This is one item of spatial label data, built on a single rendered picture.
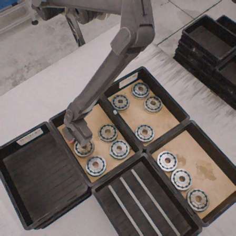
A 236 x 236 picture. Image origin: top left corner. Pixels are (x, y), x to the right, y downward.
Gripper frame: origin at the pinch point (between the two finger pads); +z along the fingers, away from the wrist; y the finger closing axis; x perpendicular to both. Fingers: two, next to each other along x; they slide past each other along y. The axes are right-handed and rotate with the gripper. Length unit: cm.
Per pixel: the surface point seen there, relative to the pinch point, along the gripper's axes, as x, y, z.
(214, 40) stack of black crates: 31, 140, 54
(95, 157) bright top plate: -11.9, 1.6, 8.0
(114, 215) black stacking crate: -38.8, -4.6, 9.2
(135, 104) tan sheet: 3.4, 35.9, 13.7
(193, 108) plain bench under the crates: -14, 70, 27
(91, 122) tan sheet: 6.9, 9.6, 12.8
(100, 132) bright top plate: -1.7, 10.6, 9.4
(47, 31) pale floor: 165, 32, 108
